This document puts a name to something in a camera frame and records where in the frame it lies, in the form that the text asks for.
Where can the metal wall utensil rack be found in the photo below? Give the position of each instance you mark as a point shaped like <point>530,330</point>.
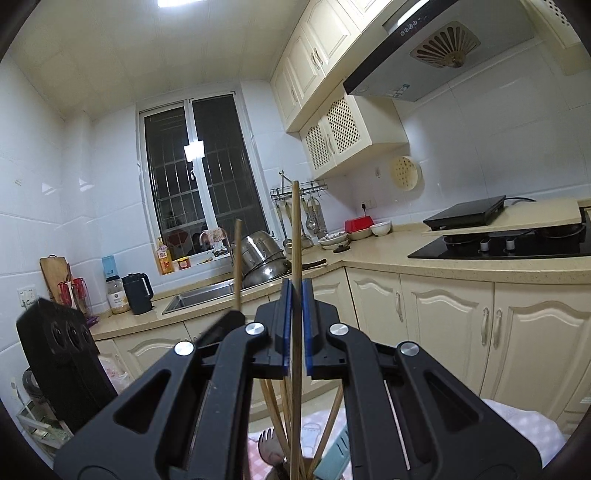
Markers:
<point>300,190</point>

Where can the row of hanging metal utensils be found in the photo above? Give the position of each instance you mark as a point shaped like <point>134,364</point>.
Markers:
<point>311,217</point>

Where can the black induction cooker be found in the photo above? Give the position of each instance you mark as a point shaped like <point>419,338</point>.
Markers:
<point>466,212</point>

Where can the cream lattice door cabinet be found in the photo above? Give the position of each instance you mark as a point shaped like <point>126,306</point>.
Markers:
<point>341,134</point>
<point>565,27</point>

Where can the black electric kettle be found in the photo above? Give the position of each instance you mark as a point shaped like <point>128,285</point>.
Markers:
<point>137,295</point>

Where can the cream upper wall cabinets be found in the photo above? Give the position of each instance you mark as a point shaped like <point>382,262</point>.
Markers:
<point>318,50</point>

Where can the pink checked tablecloth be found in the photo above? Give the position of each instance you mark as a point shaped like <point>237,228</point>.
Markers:
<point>531,429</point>

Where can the stack of white bowls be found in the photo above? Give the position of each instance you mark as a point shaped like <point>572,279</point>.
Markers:
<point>333,241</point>

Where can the barred kitchen window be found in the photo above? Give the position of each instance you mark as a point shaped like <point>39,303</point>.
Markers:
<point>203,170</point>

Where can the teal plastic holder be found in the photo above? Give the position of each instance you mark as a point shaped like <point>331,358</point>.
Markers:
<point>334,457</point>

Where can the yellow dish soap bottle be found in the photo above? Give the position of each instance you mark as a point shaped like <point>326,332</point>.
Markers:
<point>165,261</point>

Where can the steel kitchen sink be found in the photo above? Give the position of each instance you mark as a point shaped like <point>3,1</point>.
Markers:
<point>203,297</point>

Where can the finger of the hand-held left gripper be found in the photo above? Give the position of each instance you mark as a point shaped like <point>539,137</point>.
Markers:
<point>228,323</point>

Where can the blue carton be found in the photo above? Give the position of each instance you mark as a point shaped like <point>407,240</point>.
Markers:
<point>109,266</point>

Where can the wooden cutting board on stove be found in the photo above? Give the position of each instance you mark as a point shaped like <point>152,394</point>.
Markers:
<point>540,214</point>

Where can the small black lid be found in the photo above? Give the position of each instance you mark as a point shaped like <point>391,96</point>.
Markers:
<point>341,249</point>

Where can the cream lower kitchen cabinets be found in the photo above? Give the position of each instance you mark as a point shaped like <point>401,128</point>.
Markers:
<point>438,314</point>

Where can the wall outlet with plug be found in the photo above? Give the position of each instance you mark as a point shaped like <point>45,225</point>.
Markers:
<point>368,204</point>

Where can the white wall outlet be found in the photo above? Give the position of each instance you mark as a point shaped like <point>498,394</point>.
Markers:
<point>27,297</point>

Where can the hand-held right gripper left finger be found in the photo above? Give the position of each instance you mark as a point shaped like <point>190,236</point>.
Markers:
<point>287,323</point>

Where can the white bowl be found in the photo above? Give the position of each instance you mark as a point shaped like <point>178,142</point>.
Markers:
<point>382,228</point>

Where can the ceiling light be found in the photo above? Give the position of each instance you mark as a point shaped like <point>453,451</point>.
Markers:
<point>184,2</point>

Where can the wooden chopstick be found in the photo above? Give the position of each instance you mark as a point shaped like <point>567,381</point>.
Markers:
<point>272,410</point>
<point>296,230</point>
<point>287,415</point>
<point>330,424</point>
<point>238,263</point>

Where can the dark translucent spork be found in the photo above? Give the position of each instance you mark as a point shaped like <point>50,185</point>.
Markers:
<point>270,454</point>

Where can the black gas stove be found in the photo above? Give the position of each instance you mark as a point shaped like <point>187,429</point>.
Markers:
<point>508,247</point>

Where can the glass jar with dark lid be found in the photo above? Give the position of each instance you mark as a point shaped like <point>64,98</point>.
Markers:
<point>117,297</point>

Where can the large steel pot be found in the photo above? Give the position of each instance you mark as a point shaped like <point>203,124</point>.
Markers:
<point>261,251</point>

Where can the white storage rack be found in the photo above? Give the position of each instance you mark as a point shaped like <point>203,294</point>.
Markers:
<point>39,415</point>

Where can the bowl under red box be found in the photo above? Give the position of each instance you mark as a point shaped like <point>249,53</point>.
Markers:
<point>360,235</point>

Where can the red box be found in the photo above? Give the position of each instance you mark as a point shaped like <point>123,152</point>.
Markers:
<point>358,225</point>

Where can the small yellow jar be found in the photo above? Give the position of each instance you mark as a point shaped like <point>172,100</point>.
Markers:
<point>184,263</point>

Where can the pink cloth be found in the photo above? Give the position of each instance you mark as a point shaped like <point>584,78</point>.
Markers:
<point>212,237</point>

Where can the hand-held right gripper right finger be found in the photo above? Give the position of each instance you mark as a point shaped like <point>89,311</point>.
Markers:
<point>308,323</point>

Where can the grey range hood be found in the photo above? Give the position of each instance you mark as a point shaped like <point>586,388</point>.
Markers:
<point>461,69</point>

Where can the pink plastic bag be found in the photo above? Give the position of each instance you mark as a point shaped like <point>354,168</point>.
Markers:
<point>115,374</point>

